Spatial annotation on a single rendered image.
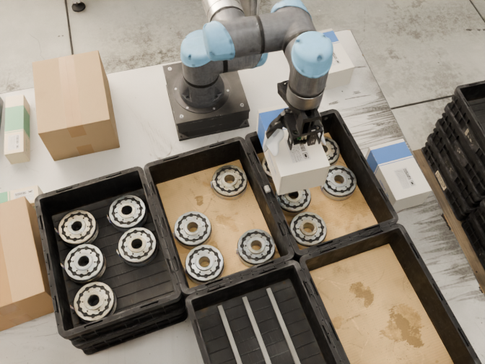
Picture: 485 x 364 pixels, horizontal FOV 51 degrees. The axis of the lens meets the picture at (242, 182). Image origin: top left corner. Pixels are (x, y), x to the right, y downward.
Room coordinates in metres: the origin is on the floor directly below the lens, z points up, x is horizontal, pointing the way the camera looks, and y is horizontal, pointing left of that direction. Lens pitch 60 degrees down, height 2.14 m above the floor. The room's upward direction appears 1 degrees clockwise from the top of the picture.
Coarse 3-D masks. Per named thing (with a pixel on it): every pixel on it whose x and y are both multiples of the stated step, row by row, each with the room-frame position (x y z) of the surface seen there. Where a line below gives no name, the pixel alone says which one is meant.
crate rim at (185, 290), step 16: (224, 144) 0.81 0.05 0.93; (160, 160) 0.75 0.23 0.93; (256, 176) 0.71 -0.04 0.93; (160, 208) 0.60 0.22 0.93; (272, 208) 0.61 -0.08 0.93; (160, 224) 0.56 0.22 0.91; (288, 240) 0.52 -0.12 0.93; (176, 256) 0.47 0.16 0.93; (288, 256) 0.47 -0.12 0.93; (176, 272) 0.42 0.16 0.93; (240, 272) 0.43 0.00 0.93; (192, 288) 0.38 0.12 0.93
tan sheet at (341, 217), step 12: (264, 156) 0.84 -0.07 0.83; (312, 192) 0.71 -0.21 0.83; (360, 192) 0.72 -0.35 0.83; (312, 204) 0.67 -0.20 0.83; (324, 204) 0.67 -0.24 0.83; (336, 204) 0.68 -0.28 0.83; (348, 204) 0.68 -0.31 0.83; (360, 204) 0.68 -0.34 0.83; (288, 216) 0.63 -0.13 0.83; (324, 216) 0.64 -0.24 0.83; (336, 216) 0.64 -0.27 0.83; (348, 216) 0.64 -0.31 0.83; (360, 216) 0.64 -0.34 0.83; (372, 216) 0.64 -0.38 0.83; (336, 228) 0.60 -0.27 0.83; (348, 228) 0.60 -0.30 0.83; (360, 228) 0.60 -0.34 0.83; (324, 240) 0.56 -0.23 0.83
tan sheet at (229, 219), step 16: (192, 176) 0.76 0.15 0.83; (208, 176) 0.76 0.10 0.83; (160, 192) 0.70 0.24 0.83; (176, 192) 0.70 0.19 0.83; (192, 192) 0.70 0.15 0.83; (208, 192) 0.71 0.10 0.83; (176, 208) 0.65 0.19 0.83; (192, 208) 0.65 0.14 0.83; (208, 208) 0.65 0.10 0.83; (224, 208) 0.65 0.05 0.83; (240, 208) 0.66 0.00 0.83; (256, 208) 0.66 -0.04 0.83; (224, 224) 0.60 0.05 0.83; (240, 224) 0.61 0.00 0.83; (256, 224) 0.61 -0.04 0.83; (176, 240) 0.55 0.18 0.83; (224, 240) 0.55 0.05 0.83; (224, 256) 0.51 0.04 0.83; (224, 272) 0.46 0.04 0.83
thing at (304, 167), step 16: (272, 112) 0.77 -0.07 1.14; (304, 144) 0.68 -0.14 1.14; (320, 144) 0.68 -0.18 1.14; (272, 160) 0.65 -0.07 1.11; (288, 160) 0.63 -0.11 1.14; (304, 160) 0.63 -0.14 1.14; (320, 160) 0.63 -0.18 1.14; (272, 176) 0.63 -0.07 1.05; (288, 176) 0.59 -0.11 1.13; (304, 176) 0.60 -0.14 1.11; (320, 176) 0.61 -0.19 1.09; (288, 192) 0.59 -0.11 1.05
